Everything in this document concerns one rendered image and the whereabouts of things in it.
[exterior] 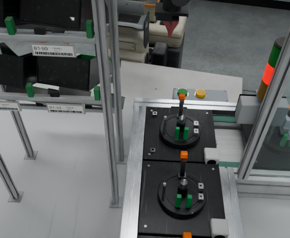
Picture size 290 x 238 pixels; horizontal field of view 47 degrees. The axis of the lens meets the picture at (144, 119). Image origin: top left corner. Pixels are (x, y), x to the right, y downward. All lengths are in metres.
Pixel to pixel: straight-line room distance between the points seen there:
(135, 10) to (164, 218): 0.99
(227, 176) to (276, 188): 0.16
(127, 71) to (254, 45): 2.10
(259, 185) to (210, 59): 2.17
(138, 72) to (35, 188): 0.70
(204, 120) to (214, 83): 0.37
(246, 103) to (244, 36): 2.71
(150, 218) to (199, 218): 0.13
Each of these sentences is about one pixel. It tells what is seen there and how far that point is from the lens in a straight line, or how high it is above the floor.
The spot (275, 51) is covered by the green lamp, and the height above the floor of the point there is 1.40.
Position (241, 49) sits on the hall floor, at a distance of 3.39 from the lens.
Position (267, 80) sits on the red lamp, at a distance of 0.85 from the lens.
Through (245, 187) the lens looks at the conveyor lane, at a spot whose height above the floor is 0.92.
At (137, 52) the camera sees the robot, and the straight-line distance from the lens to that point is 1.78.
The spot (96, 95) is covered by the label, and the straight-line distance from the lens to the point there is 0.75.
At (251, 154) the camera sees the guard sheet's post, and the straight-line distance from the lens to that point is 0.99.
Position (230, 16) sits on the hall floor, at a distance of 3.90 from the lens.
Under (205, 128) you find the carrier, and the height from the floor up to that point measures 0.97.
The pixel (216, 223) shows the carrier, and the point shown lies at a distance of 0.96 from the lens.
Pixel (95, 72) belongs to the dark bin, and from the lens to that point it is 0.82.
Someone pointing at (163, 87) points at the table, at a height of 0.86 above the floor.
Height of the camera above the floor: 1.82
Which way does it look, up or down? 46 degrees down
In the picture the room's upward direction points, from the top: 1 degrees clockwise
